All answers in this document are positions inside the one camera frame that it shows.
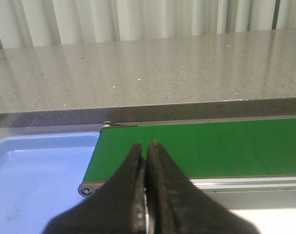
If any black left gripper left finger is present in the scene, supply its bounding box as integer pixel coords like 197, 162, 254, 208
43, 144, 146, 234

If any green conveyor belt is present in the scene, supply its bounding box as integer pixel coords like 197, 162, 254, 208
83, 118, 296, 183

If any blue plastic tray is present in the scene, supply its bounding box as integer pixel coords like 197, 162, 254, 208
0, 132, 99, 234

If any grey curtain backdrop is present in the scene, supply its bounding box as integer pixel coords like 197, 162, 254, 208
0, 0, 296, 49

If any aluminium conveyor side rail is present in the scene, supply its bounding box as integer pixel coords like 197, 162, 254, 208
190, 175, 296, 210

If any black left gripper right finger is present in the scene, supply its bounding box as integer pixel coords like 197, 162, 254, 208
146, 141, 259, 234

